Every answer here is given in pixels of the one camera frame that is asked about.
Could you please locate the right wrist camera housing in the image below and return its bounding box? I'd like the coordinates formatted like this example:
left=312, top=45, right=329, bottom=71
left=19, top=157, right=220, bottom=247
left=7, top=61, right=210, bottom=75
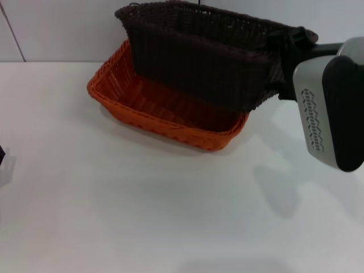
left=292, top=55, right=364, bottom=173

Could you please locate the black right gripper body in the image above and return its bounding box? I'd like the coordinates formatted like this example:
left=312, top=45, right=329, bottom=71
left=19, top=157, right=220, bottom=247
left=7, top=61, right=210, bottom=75
left=283, top=41, right=346, bottom=101

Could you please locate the orange woven plastic basket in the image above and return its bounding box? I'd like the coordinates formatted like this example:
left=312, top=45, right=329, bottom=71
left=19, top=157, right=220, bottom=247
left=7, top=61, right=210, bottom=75
left=86, top=39, right=251, bottom=152

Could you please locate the dark brown woven plastic basket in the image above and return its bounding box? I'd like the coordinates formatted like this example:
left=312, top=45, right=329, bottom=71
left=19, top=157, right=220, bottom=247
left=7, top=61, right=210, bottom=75
left=114, top=2, right=320, bottom=114

